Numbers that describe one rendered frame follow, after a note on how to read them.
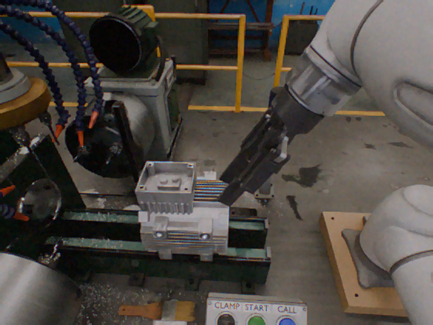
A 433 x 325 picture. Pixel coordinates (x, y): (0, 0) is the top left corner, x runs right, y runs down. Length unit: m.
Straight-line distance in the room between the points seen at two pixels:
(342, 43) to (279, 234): 0.70
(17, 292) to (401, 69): 0.56
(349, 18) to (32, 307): 0.58
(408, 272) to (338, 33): 0.51
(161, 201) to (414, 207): 0.55
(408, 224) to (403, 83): 0.50
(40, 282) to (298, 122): 0.49
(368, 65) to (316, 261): 0.71
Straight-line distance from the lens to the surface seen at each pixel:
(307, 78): 0.37
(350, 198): 1.12
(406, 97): 0.23
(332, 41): 0.35
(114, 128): 0.83
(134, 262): 0.79
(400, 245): 0.71
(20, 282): 0.55
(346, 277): 0.85
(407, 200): 0.71
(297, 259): 0.88
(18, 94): 0.59
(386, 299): 0.87
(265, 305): 0.49
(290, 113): 0.38
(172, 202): 0.58
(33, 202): 0.81
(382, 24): 0.27
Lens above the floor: 1.54
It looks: 41 degrees down
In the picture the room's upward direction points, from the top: straight up
